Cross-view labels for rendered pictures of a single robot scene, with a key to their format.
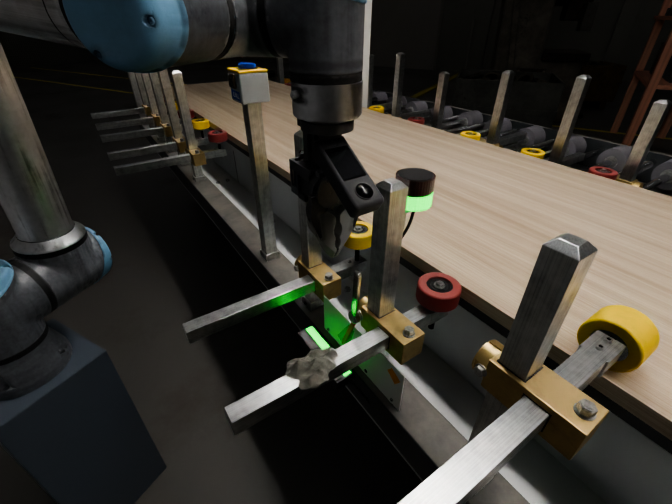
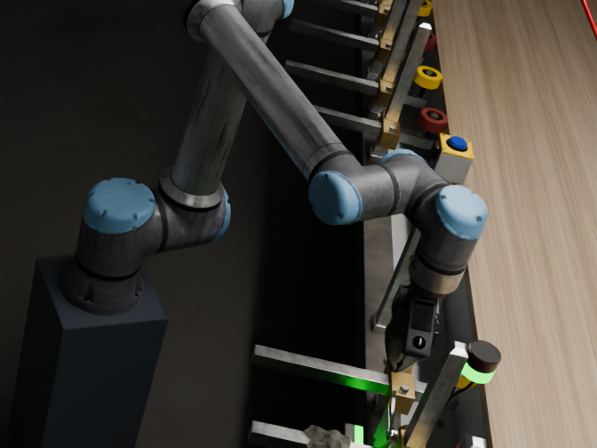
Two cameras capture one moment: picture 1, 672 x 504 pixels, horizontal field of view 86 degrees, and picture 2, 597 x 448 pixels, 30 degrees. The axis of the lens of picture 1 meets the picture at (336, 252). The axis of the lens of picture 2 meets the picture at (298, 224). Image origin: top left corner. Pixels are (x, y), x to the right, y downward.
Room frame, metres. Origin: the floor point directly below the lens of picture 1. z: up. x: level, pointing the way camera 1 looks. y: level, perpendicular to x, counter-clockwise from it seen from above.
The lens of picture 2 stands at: (-1.02, -0.44, 2.31)
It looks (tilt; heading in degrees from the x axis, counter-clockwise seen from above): 35 degrees down; 26
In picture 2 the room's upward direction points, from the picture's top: 18 degrees clockwise
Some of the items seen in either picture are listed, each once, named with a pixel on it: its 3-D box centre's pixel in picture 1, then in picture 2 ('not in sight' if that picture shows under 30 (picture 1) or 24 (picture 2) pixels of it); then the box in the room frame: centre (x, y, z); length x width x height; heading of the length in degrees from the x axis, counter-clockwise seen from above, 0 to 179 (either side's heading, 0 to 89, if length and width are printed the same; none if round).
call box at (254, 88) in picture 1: (249, 86); (450, 160); (0.91, 0.20, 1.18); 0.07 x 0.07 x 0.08; 34
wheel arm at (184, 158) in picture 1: (174, 161); (356, 124); (1.44, 0.67, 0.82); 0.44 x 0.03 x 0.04; 124
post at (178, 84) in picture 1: (189, 133); (397, 99); (1.53, 0.62, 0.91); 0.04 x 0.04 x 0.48; 34
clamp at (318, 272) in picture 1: (317, 275); (398, 381); (0.68, 0.05, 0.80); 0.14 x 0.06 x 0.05; 34
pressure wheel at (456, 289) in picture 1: (435, 305); not in sight; (0.52, -0.19, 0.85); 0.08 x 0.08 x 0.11
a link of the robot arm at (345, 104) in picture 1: (325, 100); (434, 268); (0.49, 0.01, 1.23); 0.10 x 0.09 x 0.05; 124
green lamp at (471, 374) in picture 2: (412, 196); (478, 366); (0.52, -0.12, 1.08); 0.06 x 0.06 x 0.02
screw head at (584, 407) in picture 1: (586, 408); not in sight; (0.22, -0.26, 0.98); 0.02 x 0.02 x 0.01
